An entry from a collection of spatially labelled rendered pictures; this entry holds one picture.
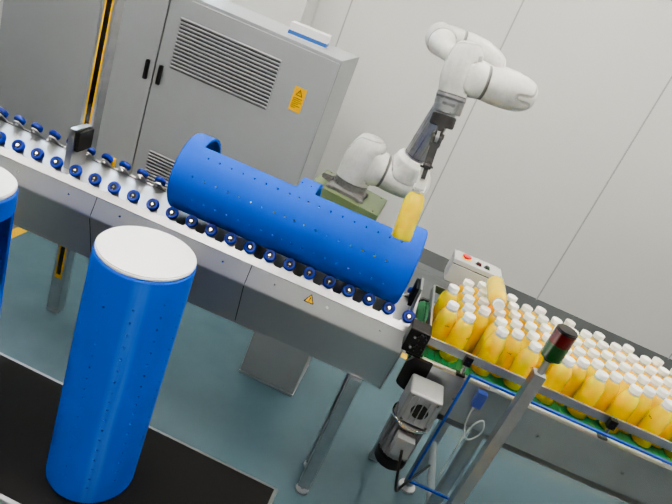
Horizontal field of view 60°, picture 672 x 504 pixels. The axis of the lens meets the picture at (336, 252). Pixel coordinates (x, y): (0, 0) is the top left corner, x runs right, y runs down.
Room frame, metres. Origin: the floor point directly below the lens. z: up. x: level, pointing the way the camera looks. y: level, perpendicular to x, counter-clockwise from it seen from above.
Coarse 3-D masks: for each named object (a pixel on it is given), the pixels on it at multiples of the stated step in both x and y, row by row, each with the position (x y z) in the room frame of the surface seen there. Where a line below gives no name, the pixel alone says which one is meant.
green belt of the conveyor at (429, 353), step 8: (424, 304) 2.06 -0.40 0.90; (416, 312) 2.01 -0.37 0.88; (424, 320) 1.94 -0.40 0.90; (424, 352) 1.72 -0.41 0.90; (432, 352) 1.74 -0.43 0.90; (440, 360) 1.71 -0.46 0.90; (456, 368) 1.70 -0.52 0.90; (480, 376) 1.72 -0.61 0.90; (488, 376) 1.74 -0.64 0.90; (496, 384) 1.71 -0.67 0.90; (504, 384) 1.73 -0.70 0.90; (536, 400) 1.71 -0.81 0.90; (552, 408) 1.70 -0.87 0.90; (560, 408) 1.72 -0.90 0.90; (568, 416) 1.69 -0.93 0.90; (592, 424) 1.71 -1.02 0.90; (608, 432) 1.70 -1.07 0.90; (624, 440) 1.69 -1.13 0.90; (632, 440) 1.71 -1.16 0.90; (648, 448) 1.70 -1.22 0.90; (656, 448) 1.73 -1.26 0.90; (664, 456) 1.69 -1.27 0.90
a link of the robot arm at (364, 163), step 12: (360, 144) 2.47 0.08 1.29; (372, 144) 2.47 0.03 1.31; (384, 144) 2.52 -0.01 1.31; (348, 156) 2.47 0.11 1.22; (360, 156) 2.45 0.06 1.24; (372, 156) 2.46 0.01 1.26; (384, 156) 2.49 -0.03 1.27; (348, 168) 2.45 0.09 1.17; (360, 168) 2.45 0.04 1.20; (372, 168) 2.46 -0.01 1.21; (384, 168) 2.47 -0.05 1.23; (348, 180) 2.45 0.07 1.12; (360, 180) 2.45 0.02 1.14; (372, 180) 2.47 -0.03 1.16
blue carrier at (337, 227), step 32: (192, 160) 1.82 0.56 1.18; (224, 160) 1.85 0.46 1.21; (192, 192) 1.79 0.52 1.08; (224, 192) 1.79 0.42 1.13; (256, 192) 1.80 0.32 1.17; (288, 192) 1.83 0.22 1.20; (320, 192) 2.00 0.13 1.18; (224, 224) 1.81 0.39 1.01; (256, 224) 1.78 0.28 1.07; (288, 224) 1.78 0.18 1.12; (320, 224) 1.79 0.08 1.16; (352, 224) 1.81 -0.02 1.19; (288, 256) 1.82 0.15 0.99; (320, 256) 1.77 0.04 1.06; (352, 256) 1.77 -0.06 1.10; (384, 256) 1.77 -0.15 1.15; (416, 256) 1.79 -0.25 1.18; (384, 288) 1.77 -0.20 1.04
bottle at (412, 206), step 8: (416, 192) 1.75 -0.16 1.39; (408, 200) 1.74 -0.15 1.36; (416, 200) 1.74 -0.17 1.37; (424, 200) 1.76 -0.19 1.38; (408, 208) 1.73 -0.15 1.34; (416, 208) 1.73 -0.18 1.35; (400, 216) 1.74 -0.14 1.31; (408, 216) 1.73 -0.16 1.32; (416, 216) 1.73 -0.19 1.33; (400, 224) 1.73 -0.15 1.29; (408, 224) 1.72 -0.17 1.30; (416, 224) 1.74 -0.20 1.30; (392, 232) 1.74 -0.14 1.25; (400, 232) 1.72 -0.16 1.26; (408, 232) 1.72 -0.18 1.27; (408, 240) 1.72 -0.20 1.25
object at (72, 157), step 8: (72, 128) 1.90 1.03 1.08; (80, 128) 1.93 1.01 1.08; (88, 128) 1.98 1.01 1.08; (72, 136) 1.90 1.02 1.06; (80, 136) 1.91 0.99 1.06; (88, 136) 1.96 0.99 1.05; (72, 144) 1.90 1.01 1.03; (80, 144) 1.92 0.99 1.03; (88, 144) 1.97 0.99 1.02; (72, 152) 1.90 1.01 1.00; (80, 152) 1.96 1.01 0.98; (64, 160) 1.90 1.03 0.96; (72, 160) 1.91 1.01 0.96; (80, 160) 1.97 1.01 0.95
